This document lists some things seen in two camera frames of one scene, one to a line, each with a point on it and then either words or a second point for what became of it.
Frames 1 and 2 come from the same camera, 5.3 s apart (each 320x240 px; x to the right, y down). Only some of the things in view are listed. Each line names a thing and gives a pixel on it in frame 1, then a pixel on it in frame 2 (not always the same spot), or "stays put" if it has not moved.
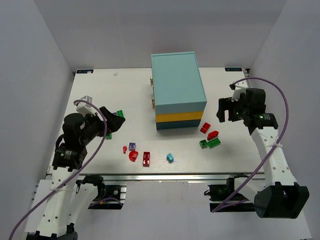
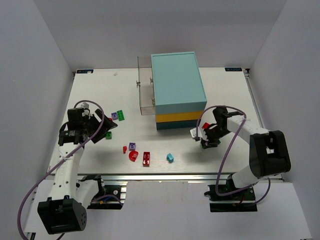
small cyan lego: (170, 158) stays put
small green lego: (109, 136) stays put
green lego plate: (120, 113) stays put
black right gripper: (231, 110) → (211, 135)
